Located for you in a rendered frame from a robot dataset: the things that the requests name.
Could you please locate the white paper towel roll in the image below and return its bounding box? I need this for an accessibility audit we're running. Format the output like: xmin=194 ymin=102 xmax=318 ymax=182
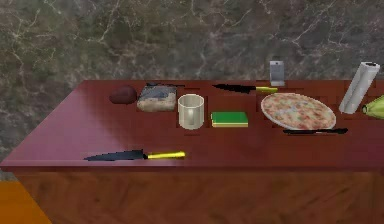
xmin=338 ymin=61 xmax=381 ymax=115

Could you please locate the grey metal dispenser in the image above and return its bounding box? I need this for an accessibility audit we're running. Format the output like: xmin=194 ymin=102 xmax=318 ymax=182
xmin=269 ymin=60 xmax=286 ymax=87

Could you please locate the green yellow sponge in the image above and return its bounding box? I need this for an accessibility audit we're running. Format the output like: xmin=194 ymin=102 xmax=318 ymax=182
xmin=210 ymin=111 xmax=249 ymax=128

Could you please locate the cream mug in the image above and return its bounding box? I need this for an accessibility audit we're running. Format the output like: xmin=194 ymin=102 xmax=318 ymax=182
xmin=177 ymin=93 xmax=205 ymax=131

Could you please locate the black utensil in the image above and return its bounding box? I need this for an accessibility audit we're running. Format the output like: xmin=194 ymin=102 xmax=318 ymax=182
xmin=282 ymin=127 xmax=349 ymax=136

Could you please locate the yellow-handled black knife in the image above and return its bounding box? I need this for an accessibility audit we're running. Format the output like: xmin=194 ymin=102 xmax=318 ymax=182
xmin=83 ymin=149 xmax=187 ymax=162
xmin=212 ymin=83 xmax=279 ymax=94

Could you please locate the round pizza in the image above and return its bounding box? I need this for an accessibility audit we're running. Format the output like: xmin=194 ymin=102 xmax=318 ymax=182
xmin=260 ymin=92 xmax=337 ymax=131

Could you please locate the red-brown wooden counter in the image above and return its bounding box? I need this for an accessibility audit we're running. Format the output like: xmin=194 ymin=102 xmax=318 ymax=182
xmin=0 ymin=79 xmax=384 ymax=224

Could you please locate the yellow-green vegetable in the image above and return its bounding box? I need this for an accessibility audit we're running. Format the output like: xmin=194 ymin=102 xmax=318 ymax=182
xmin=361 ymin=94 xmax=384 ymax=120

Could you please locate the dark red potato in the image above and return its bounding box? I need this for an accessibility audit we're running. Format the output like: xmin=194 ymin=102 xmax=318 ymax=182
xmin=108 ymin=85 xmax=138 ymax=105

